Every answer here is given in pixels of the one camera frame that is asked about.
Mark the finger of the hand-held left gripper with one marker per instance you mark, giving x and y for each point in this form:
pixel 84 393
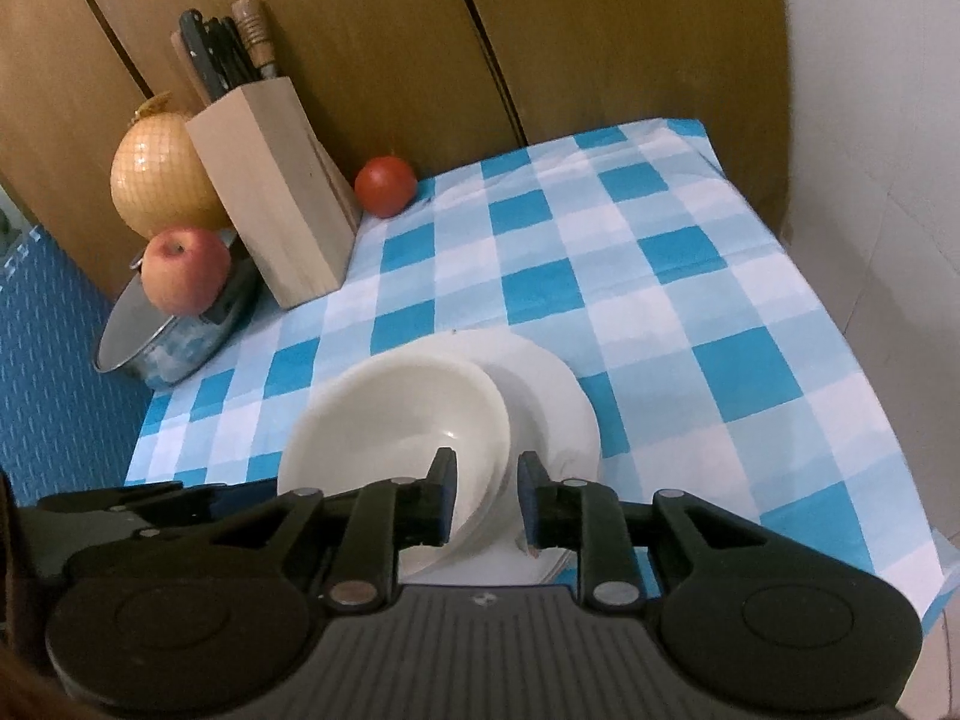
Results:
pixel 210 499

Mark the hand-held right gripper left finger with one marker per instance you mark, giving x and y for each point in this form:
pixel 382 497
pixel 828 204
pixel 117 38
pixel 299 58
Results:
pixel 448 495

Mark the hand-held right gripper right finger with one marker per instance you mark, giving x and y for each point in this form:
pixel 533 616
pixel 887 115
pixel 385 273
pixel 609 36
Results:
pixel 529 502

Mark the white floral plate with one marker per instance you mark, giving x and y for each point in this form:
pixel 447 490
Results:
pixel 559 561

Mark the small white bowl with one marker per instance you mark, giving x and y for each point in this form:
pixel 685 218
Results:
pixel 547 405
pixel 390 427

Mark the metal cooking pot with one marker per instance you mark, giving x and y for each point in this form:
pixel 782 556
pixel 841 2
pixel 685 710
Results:
pixel 180 349

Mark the blue foam panel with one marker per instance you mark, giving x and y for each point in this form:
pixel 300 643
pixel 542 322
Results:
pixel 60 375

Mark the blue white checkered tablecloth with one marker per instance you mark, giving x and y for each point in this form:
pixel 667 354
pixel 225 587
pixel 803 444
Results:
pixel 600 300

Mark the red yellow apple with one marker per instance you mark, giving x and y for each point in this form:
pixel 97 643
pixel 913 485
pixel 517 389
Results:
pixel 186 270

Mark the wooden knife block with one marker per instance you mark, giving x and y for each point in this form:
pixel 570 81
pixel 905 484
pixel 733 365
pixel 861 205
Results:
pixel 277 195

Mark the red tomato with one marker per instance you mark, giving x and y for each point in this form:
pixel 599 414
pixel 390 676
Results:
pixel 385 186

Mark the yellow melon in net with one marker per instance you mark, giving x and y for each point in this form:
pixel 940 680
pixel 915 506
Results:
pixel 161 172

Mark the wooden cabinet door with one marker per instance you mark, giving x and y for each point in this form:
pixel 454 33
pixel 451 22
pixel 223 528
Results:
pixel 52 127
pixel 637 37
pixel 360 37

